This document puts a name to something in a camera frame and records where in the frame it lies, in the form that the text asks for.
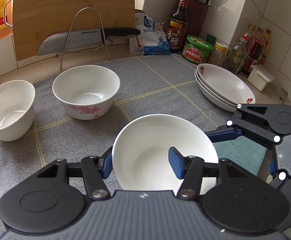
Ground white bowl pink flowers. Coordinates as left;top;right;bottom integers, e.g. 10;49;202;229
52;65;120;120

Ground tall plain white bowl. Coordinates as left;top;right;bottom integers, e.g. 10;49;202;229
0;80;36;142

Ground santoku kitchen knife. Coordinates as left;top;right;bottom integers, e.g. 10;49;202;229
37;27;141;56

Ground top white floral plate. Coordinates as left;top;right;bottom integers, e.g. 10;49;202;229
196;63;256;105

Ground middle white plate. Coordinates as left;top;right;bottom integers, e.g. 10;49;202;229
195;70;236;109

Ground clear red cap bottle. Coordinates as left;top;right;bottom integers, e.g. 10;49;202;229
222;35;248;74

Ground yellow lid spice jar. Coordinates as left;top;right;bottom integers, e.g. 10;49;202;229
208;42;228;66

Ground oil bottle yellow cap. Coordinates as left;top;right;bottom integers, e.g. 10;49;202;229
258;29;272;65

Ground grey checked cloth mat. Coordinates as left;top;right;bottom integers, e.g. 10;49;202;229
0;54;236;240

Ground green lid sauce jar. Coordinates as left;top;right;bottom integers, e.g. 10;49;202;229
182;35;213;64

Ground green lid small jar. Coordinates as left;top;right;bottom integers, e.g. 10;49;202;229
206;34;216;46

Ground dark vinegar bottle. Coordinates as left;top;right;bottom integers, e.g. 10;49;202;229
165;0;188;53

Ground white blue salt bag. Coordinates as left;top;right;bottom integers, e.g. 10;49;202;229
129;10;170;56

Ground bamboo cutting board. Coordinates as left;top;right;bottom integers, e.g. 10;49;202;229
13;0;135;61

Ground metal wire rack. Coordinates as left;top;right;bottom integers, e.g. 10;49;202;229
55;7;113;72

